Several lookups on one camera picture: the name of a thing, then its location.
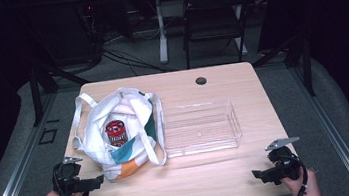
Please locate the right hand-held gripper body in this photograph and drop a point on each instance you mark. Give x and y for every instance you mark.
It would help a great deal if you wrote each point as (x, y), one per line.
(284, 161)

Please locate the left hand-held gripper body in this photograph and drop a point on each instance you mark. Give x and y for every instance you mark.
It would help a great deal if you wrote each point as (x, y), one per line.
(68, 178)

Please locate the white tote bag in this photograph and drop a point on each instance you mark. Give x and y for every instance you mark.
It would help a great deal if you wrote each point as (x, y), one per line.
(125, 151)

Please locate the red snack can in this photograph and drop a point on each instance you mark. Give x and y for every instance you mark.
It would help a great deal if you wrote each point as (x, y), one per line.
(116, 133)

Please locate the clear plastic tray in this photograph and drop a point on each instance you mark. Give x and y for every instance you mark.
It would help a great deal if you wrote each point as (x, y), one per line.
(200, 131)

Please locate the person's right hand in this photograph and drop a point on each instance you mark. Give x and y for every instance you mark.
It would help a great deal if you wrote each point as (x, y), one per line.
(303, 189)

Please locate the black metal stand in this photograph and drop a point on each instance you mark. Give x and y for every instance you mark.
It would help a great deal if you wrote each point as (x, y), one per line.
(306, 61)
(36, 95)

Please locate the white desk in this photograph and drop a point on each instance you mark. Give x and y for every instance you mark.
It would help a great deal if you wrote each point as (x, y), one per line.
(162, 39)

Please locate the black chair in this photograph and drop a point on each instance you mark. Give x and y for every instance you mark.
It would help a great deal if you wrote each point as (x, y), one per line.
(215, 9)

